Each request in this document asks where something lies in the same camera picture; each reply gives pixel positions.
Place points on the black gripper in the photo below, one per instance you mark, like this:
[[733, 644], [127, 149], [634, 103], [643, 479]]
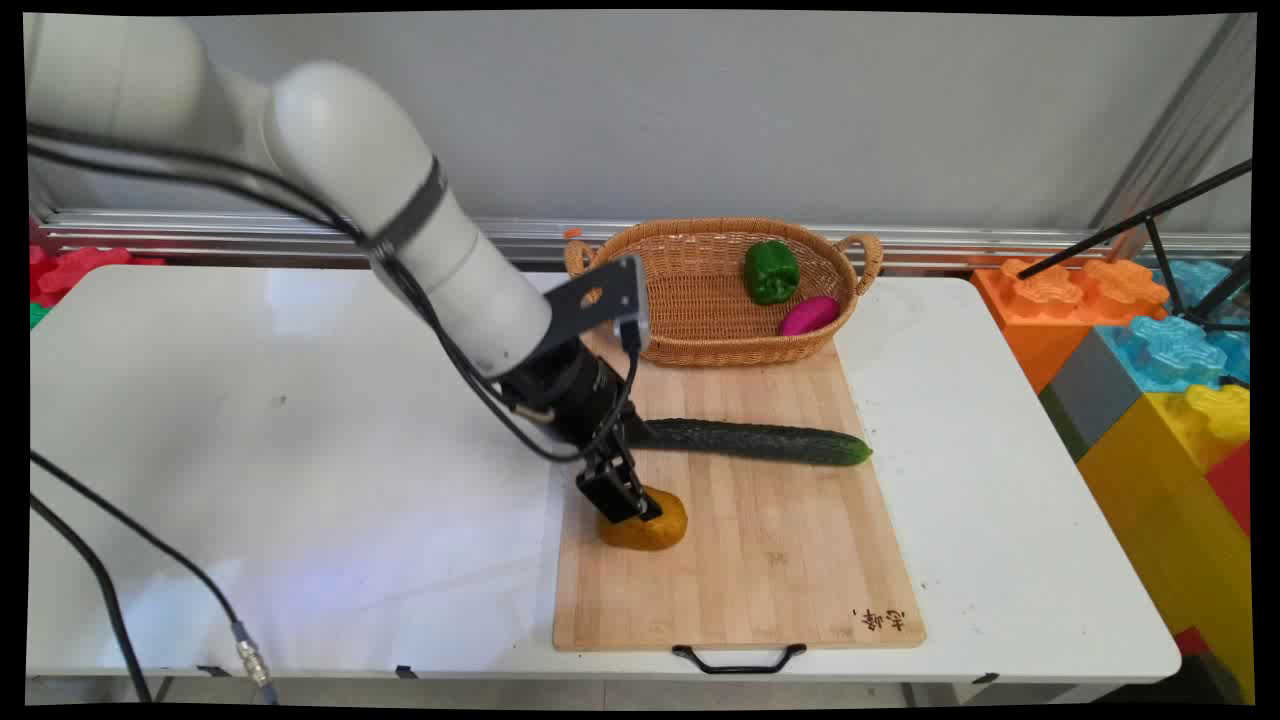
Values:
[[574, 394]]

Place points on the orange yellow mango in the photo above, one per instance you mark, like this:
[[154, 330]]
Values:
[[652, 524]]

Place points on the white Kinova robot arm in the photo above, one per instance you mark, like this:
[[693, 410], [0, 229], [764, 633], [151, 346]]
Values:
[[400, 220]]

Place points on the wooden cutting board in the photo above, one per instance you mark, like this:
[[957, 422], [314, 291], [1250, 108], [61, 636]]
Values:
[[760, 520]]

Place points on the dark green cucumber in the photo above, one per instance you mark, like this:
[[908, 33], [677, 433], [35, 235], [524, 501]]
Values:
[[760, 441]]

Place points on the woven wicker basket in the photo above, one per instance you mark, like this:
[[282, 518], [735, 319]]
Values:
[[715, 300]]

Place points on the magenta eggplant toy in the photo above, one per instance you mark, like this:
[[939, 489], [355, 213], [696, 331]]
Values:
[[809, 315]]

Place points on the green bell pepper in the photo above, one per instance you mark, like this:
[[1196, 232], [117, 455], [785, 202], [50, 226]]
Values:
[[771, 270]]

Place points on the grey foam block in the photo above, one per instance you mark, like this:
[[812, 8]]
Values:
[[1085, 395]]

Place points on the orange foam block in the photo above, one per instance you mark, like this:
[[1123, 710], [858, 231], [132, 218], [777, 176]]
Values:
[[1060, 310]]

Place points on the blue foam block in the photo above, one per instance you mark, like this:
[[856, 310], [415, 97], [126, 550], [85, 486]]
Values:
[[1175, 345]]

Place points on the red foam puzzle mat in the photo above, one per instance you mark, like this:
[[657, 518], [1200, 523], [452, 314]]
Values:
[[70, 272]]

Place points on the black tripod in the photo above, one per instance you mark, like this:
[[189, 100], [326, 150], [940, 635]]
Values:
[[1190, 260]]

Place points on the red foam block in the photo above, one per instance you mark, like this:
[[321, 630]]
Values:
[[1235, 485]]

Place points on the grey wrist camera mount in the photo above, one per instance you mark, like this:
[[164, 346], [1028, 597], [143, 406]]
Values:
[[598, 302]]

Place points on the aluminium frame rail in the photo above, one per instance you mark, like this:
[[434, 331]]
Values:
[[300, 232]]

